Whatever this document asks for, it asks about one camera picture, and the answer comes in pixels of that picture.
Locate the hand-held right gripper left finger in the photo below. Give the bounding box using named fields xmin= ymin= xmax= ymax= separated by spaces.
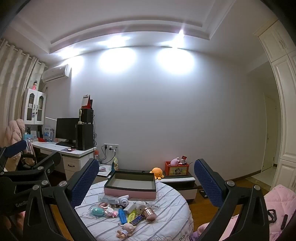
xmin=23 ymin=158 xmax=102 ymax=241

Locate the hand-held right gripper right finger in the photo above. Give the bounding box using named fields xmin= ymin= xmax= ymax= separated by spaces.
xmin=194 ymin=159 xmax=270 ymax=241

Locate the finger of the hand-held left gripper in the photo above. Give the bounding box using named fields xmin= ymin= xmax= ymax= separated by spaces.
xmin=0 ymin=152 xmax=62 ymax=188
xmin=0 ymin=140 xmax=28 ymax=173

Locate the teal oval case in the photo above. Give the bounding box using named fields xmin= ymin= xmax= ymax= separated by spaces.
xmin=90 ymin=206 xmax=105 ymax=218

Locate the pink toy block set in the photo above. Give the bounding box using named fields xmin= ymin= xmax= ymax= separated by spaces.
xmin=105 ymin=207 xmax=118 ymax=218

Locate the pink storage box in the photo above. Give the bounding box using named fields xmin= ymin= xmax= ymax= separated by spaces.
xmin=104 ymin=170 xmax=157 ymax=201

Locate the dark blue gold lighter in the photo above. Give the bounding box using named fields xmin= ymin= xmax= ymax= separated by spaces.
xmin=129 ymin=214 xmax=145 ymax=226

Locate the rose gold cup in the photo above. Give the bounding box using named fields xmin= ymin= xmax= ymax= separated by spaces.
xmin=142 ymin=207 xmax=158 ymax=221

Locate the pink padded jacket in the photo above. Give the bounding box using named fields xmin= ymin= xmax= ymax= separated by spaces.
xmin=5 ymin=119 xmax=25 ymax=149

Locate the small white side cabinet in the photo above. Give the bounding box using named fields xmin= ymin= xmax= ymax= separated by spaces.
xmin=96 ymin=164 xmax=115 ymax=184

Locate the low white black cabinet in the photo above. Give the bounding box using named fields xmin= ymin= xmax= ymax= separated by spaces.
xmin=117 ymin=169 xmax=199 ymax=204

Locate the clear plastic bag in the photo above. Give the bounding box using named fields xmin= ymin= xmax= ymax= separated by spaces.
xmin=98 ymin=195 xmax=119 ymax=205

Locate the white desk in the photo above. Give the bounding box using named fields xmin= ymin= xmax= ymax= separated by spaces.
xmin=31 ymin=140 xmax=97 ymax=181

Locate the red toy crate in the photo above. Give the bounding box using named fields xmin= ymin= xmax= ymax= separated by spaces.
xmin=165 ymin=161 xmax=190 ymax=177

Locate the blue white box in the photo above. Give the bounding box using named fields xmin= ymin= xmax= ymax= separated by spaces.
xmin=44 ymin=126 xmax=55 ymax=141

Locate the white glass-door cabinet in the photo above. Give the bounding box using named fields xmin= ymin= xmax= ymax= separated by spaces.
xmin=21 ymin=88 xmax=47 ymax=127

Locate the striped white tablecloth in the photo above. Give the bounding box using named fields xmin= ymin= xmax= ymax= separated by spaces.
xmin=74 ymin=178 xmax=194 ymax=241

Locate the black computer tower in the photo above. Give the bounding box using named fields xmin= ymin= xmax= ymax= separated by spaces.
xmin=76 ymin=123 xmax=94 ymax=151

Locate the white charger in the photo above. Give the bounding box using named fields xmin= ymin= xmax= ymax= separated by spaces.
xmin=123 ymin=202 xmax=137 ymax=215

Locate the black computer monitor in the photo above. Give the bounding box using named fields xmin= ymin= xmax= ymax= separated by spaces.
xmin=55 ymin=118 xmax=80 ymax=146

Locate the orange octopus plush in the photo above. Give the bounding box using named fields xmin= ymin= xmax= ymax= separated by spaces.
xmin=149 ymin=167 xmax=165 ymax=180

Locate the black speaker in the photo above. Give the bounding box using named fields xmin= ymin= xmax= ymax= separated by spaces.
xmin=79 ymin=109 xmax=94 ymax=124

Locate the beige curtain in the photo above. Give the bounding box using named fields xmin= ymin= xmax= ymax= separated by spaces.
xmin=0 ymin=38 xmax=47 ymax=147

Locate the pink quilt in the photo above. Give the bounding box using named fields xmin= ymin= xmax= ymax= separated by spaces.
xmin=190 ymin=185 xmax=296 ymax=241

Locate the red desk calendar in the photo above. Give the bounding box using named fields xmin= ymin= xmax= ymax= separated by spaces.
xmin=81 ymin=94 xmax=93 ymax=110

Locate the white door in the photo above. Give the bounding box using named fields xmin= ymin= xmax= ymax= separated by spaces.
xmin=261 ymin=93 xmax=278 ymax=172

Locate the white air conditioner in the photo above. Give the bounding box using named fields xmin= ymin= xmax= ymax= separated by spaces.
xmin=42 ymin=64 xmax=71 ymax=82

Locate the black power cable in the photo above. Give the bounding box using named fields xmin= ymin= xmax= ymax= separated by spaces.
xmin=100 ymin=146 xmax=116 ymax=165

